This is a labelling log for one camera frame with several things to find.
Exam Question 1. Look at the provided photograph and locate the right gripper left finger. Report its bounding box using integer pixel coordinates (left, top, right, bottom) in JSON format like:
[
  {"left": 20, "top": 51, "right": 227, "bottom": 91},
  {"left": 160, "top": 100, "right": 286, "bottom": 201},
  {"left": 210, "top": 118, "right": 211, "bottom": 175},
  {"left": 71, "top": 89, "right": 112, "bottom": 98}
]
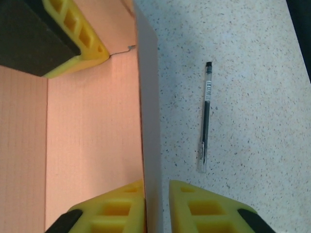
[{"left": 45, "top": 179, "right": 147, "bottom": 233}]

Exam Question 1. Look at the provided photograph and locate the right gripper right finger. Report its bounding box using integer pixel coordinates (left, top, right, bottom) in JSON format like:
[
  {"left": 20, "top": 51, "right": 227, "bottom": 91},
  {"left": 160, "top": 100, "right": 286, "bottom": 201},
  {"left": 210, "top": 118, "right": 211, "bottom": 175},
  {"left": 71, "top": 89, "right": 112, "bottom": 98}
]
[{"left": 169, "top": 179, "right": 273, "bottom": 233}]

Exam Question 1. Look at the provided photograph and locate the orange paper box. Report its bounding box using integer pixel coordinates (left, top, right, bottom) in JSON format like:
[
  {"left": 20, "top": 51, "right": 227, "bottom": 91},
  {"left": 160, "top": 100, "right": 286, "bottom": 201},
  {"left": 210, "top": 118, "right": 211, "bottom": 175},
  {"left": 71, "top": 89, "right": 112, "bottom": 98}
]
[{"left": 0, "top": 0, "right": 163, "bottom": 233}]

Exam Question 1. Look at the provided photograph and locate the clear black ink pen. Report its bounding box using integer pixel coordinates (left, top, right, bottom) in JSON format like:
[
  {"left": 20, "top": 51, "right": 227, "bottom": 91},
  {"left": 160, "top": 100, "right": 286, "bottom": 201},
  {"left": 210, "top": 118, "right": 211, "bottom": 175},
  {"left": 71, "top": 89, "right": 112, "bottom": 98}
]
[{"left": 197, "top": 61, "right": 213, "bottom": 174}]

